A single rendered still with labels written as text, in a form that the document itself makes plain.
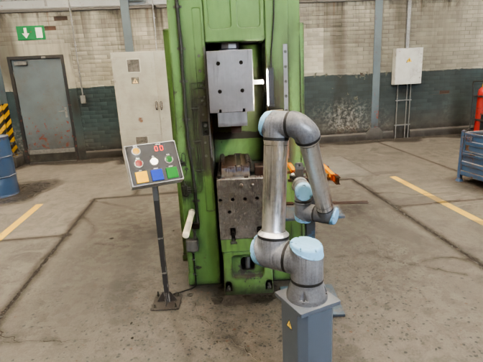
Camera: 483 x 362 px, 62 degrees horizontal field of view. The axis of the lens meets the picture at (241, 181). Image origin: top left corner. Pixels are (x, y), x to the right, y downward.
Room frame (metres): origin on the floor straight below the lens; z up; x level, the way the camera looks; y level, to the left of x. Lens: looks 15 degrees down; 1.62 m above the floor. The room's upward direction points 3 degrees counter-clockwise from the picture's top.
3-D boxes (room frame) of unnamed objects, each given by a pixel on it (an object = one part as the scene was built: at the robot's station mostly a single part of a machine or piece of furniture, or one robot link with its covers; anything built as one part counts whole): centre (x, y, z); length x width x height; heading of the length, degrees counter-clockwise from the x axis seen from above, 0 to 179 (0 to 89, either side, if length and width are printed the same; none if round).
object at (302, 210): (2.02, -0.33, 0.89); 0.12 x 0.09 x 0.12; 56
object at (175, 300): (2.64, 0.60, 0.05); 0.22 x 0.22 x 0.09; 1
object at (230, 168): (2.94, 0.04, 0.96); 0.42 x 0.20 x 0.09; 1
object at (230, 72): (2.94, 0.00, 1.56); 0.42 x 0.39 x 0.40; 1
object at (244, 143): (3.26, 0.00, 1.37); 0.41 x 0.10 x 0.91; 91
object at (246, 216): (2.95, -0.01, 0.69); 0.56 x 0.38 x 0.45; 1
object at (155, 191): (2.64, 0.59, 0.54); 0.04 x 0.04 x 1.08; 1
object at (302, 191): (2.04, -0.32, 1.00); 0.12 x 0.09 x 0.10; 179
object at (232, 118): (2.94, 0.04, 1.32); 0.42 x 0.20 x 0.10; 1
